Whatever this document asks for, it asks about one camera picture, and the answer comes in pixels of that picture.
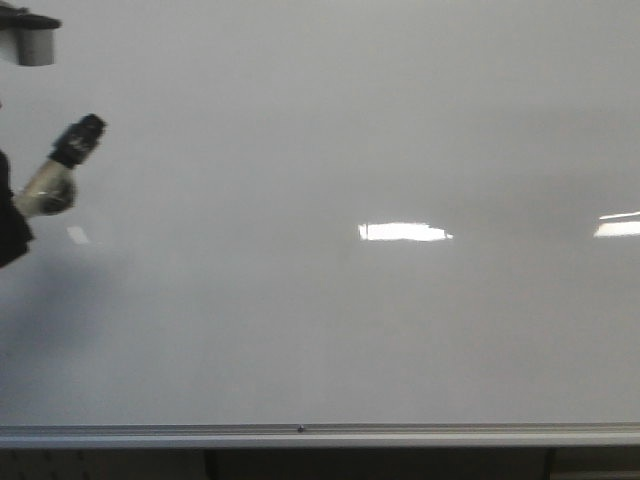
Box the black fabric covered gripper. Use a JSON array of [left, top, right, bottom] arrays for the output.
[[1, 152, 34, 268]]

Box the black whiteboard marker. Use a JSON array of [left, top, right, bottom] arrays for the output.
[[13, 113, 106, 219]]

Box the aluminium whiteboard tray rail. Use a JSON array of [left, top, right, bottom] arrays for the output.
[[1, 422, 639, 449]]

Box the white whiteboard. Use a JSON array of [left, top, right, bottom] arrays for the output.
[[1, 1, 639, 425]]

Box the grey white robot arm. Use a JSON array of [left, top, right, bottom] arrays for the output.
[[1, 1, 62, 268]]

